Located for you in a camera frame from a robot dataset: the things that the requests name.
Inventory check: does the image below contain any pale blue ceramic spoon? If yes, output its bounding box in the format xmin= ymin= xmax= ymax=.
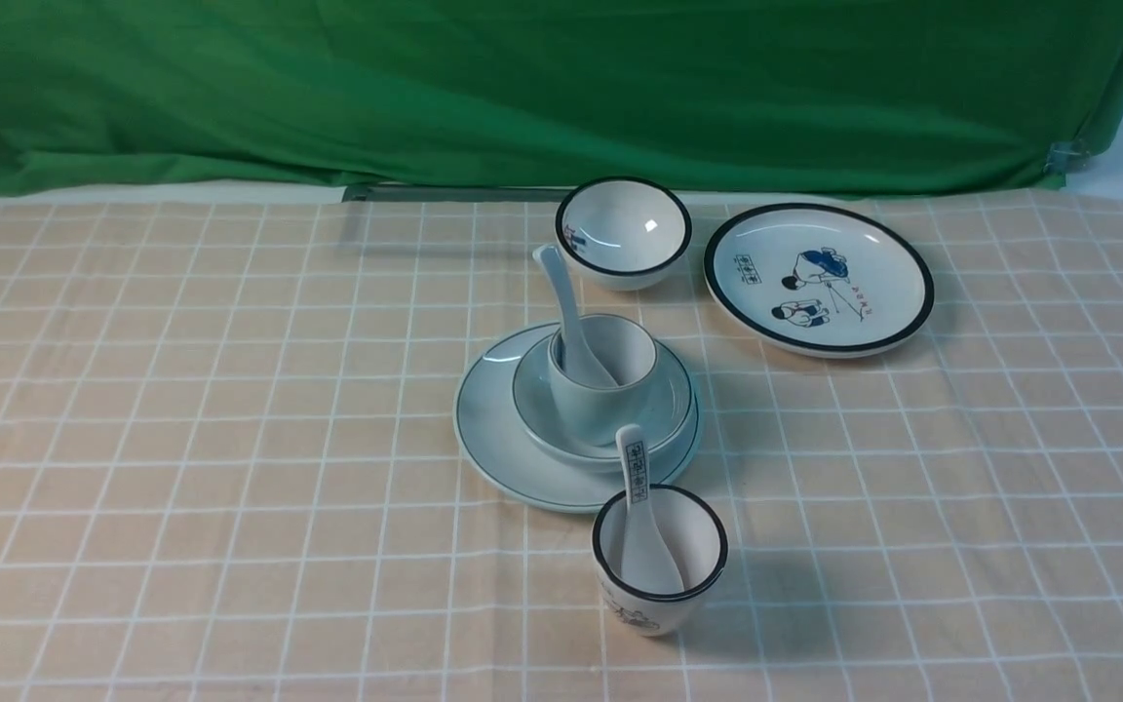
xmin=533 ymin=245 xmax=618 ymax=388

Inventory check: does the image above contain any pale blue cup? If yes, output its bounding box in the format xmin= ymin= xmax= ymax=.
xmin=545 ymin=314 xmax=660 ymax=446

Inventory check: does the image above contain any pale blue bowl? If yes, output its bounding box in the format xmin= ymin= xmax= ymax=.
xmin=512 ymin=339 xmax=695 ymax=474

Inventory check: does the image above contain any checkered beige tablecloth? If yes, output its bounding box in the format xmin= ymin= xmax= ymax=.
xmin=0 ymin=190 xmax=1123 ymax=701

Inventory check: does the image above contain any green backdrop cloth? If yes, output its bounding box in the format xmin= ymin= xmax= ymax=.
xmin=0 ymin=1 xmax=1123 ymax=197

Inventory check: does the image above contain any pale blue plate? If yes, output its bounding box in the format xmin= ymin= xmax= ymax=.
xmin=453 ymin=323 xmax=703 ymax=514

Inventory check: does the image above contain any white spoon with characters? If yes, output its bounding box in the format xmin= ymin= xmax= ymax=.
xmin=615 ymin=425 xmax=683 ymax=596

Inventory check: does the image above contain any black-rimmed illustrated cup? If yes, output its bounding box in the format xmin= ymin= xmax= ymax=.
xmin=590 ymin=484 xmax=729 ymax=637

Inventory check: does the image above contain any small black-rimmed white bowl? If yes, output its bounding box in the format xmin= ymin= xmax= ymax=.
xmin=556 ymin=177 xmax=692 ymax=292

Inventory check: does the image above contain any black-rimmed illustrated plate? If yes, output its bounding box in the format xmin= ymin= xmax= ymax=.
xmin=703 ymin=203 xmax=935 ymax=359

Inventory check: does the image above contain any metal clamp on backdrop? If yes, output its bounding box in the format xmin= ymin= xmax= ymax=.
xmin=1043 ymin=139 xmax=1092 ymax=175

